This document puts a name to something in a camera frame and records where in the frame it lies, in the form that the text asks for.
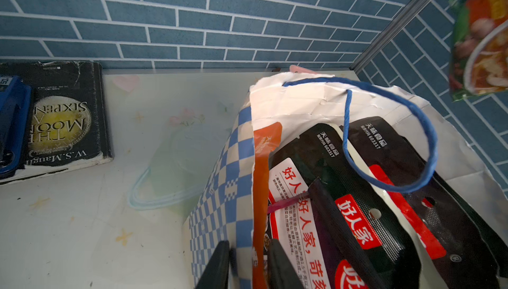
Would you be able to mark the blue black stapler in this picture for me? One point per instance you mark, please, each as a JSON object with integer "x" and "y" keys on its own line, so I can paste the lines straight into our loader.
{"x": 16, "y": 105}

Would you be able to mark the dark red condiment packet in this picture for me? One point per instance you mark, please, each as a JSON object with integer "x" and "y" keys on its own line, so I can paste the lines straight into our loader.
{"x": 465, "y": 250}

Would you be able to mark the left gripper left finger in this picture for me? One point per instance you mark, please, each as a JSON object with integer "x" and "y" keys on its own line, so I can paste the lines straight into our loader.
{"x": 216, "y": 273}

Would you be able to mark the white checkered paper bag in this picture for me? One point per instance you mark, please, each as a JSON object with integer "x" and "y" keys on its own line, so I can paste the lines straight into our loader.
{"x": 225, "y": 209}

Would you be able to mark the black hardcover book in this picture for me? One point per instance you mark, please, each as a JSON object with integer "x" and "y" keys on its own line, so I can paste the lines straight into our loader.
{"x": 68, "y": 126}

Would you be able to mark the purple pink condiment packet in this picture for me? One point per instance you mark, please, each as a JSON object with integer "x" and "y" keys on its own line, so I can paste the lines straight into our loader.
{"x": 316, "y": 155}

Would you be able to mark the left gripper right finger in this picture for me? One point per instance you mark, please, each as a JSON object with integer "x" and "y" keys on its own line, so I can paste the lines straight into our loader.
{"x": 280, "y": 272}

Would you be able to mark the floral table mat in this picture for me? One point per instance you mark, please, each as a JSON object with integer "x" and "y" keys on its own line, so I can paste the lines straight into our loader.
{"x": 123, "y": 224}

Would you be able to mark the orange red condiment packet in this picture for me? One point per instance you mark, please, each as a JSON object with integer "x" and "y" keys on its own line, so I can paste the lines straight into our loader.
{"x": 267, "y": 140}

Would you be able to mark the yellow green condiment packet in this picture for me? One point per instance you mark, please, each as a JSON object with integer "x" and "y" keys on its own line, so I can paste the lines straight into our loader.
{"x": 479, "y": 50}

